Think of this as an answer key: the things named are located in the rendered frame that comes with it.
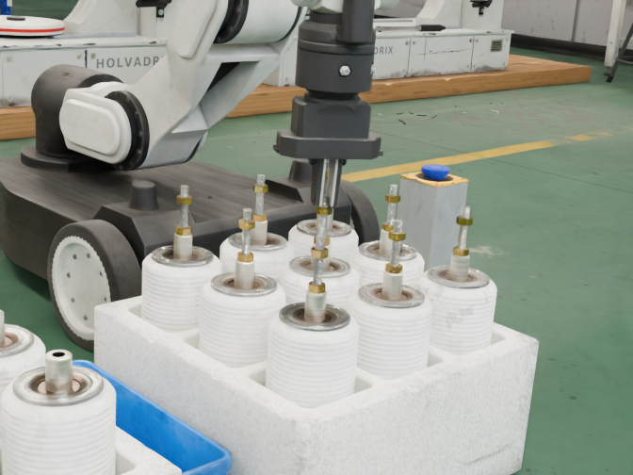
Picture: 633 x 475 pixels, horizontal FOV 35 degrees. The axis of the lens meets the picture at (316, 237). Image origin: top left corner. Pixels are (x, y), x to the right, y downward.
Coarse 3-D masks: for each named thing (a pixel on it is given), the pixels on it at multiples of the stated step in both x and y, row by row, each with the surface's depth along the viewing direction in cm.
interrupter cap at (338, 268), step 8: (304, 256) 124; (296, 264) 121; (304, 264) 122; (336, 264) 122; (344, 264) 122; (296, 272) 119; (304, 272) 118; (312, 272) 119; (328, 272) 119; (336, 272) 119; (344, 272) 119
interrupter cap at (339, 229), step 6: (300, 222) 138; (306, 222) 139; (312, 222) 139; (336, 222) 140; (342, 222) 140; (300, 228) 136; (306, 228) 136; (312, 228) 137; (336, 228) 138; (342, 228) 137; (348, 228) 138; (306, 234) 134; (312, 234) 134; (330, 234) 134; (336, 234) 134; (342, 234) 135; (348, 234) 135
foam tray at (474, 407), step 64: (128, 320) 120; (128, 384) 120; (192, 384) 110; (256, 384) 105; (384, 384) 108; (448, 384) 112; (512, 384) 121; (256, 448) 103; (320, 448) 99; (384, 448) 107; (448, 448) 115; (512, 448) 125
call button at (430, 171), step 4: (428, 164) 145; (432, 164) 145; (436, 164) 145; (424, 168) 143; (428, 168) 142; (432, 168) 142; (436, 168) 142; (440, 168) 143; (444, 168) 143; (424, 172) 143; (428, 172) 142; (432, 172) 142; (436, 172) 142; (440, 172) 142; (444, 172) 142; (448, 172) 143; (424, 176) 144; (428, 176) 143; (432, 176) 142; (436, 176) 142; (440, 176) 142; (444, 176) 143
